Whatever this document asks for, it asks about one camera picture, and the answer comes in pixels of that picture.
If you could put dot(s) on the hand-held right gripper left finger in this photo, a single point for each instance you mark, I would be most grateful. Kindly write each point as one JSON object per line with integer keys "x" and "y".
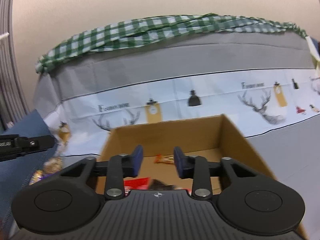
{"x": 137, "y": 161}

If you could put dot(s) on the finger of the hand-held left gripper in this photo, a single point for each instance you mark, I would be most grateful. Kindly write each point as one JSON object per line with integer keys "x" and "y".
{"x": 35, "y": 143}

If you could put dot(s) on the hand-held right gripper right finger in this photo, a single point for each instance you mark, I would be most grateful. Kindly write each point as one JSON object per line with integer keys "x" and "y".
{"x": 179, "y": 163}

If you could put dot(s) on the orange snack bar packet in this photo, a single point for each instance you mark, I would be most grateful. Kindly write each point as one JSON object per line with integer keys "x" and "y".
{"x": 163, "y": 159}

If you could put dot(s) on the red snack packet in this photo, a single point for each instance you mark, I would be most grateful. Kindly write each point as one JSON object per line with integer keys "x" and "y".
{"x": 136, "y": 183}

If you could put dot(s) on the pile of snack packets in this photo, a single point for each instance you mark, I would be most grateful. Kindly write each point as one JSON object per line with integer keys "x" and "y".
{"x": 50, "y": 166}

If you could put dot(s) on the dark brown snack packet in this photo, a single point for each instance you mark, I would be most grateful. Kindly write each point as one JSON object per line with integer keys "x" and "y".
{"x": 160, "y": 185}

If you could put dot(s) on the brown cardboard box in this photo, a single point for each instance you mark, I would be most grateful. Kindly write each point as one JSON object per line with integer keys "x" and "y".
{"x": 175, "y": 135}

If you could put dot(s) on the blue fabric bag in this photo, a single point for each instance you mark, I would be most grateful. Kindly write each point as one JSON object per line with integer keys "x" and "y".
{"x": 25, "y": 130}

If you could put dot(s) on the grey curtain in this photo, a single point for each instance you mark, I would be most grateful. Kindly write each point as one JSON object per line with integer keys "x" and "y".
{"x": 10, "y": 67}

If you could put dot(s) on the grey printed tablecloth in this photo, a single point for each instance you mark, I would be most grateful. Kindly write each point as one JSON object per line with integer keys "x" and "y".
{"x": 175, "y": 65}

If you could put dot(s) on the white flat object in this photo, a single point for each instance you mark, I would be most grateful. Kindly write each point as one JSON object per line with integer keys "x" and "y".
{"x": 3, "y": 35}

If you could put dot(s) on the green checkered cloth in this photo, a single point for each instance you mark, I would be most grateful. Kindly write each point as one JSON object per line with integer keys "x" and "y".
{"x": 140, "y": 28}

